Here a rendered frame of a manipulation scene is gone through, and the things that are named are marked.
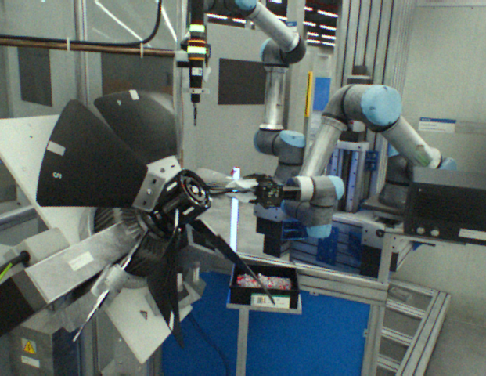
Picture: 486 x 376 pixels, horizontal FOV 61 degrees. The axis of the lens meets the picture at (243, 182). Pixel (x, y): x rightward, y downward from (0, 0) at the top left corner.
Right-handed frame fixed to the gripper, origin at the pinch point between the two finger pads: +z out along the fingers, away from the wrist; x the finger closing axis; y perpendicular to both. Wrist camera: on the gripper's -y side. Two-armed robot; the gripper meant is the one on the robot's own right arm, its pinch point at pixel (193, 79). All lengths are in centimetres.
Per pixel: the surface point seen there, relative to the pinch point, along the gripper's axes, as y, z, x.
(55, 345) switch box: -76, 68, 1
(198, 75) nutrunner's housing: -52, -1, -26
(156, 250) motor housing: -65, 42, -22
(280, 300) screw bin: -38, 64, -49
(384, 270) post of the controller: -15, 58, -78
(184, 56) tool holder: -54, -6, -23
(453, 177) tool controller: -17, 24, -93
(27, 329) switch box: -77, 65, 9
